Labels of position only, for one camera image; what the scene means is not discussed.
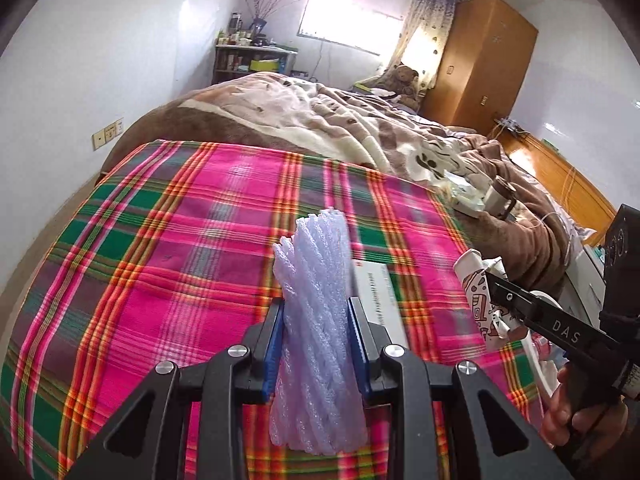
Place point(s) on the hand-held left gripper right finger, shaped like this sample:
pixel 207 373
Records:
pixel 360 340

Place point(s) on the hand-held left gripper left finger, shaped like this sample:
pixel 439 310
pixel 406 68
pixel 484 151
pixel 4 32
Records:
pixel 272 350

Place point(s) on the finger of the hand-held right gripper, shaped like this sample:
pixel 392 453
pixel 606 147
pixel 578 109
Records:
pixel 550 317

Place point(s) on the foam net sleeve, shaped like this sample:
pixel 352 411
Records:
pixel 320 310

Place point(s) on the patterned paper bag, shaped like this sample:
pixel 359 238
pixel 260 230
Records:
pixel 477 295

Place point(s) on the person's right hand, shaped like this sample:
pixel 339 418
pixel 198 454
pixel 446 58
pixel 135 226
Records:
pixel 590 425

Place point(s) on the white purple carton box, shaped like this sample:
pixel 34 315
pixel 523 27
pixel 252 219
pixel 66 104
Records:
pixel 380 300

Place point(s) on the white brown bottle on bed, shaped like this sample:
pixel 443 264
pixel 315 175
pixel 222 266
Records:
pixel 500 197

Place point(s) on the pink green plaid cloth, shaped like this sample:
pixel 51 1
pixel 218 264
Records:
pixel 175 260

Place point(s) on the brown cream fleece blanket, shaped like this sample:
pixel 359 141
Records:
pixel 325 110

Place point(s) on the green flat box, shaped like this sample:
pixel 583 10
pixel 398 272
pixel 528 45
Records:
pixel 364 86

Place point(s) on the brown teddy bear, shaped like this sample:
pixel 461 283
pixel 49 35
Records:
pixel 402 82

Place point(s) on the wooden wardrobe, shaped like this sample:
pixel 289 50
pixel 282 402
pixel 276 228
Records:
pixel 480 60

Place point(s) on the yellow green box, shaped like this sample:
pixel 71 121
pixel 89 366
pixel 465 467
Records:
pixel 265 65

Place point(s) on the cluttered wooden shelf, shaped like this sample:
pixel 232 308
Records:
pixel 240 62

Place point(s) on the row of bottles and jars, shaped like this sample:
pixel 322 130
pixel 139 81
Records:
pixel 240 35

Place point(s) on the bright window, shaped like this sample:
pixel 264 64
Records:
pixel 350 22

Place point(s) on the patterned curtain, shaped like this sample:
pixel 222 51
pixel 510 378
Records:
pixel 425 20

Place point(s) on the dried branches in vase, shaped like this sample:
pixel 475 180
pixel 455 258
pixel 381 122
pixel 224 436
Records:
pixel 262 5

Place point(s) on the wall socket plate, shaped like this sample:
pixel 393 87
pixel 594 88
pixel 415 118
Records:
pixel 107 132

